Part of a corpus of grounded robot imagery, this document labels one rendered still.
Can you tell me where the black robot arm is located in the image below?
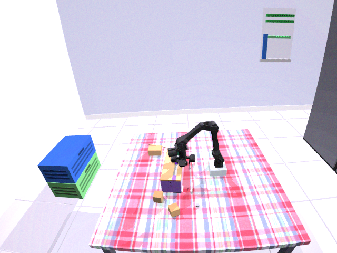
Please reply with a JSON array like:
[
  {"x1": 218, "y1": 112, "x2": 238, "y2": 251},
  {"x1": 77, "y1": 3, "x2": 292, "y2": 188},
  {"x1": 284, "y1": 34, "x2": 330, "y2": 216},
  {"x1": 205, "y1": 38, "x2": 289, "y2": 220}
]
[{"x1": 167, "y1": 120, "x2": 225, "y2": 168}]

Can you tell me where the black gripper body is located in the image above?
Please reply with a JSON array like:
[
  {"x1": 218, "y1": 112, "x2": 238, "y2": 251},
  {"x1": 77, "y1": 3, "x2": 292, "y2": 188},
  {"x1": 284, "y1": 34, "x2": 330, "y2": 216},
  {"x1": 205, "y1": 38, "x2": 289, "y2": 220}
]
[{"x1": 171, "y1": 154, "x2": 195, "y2": 162}]

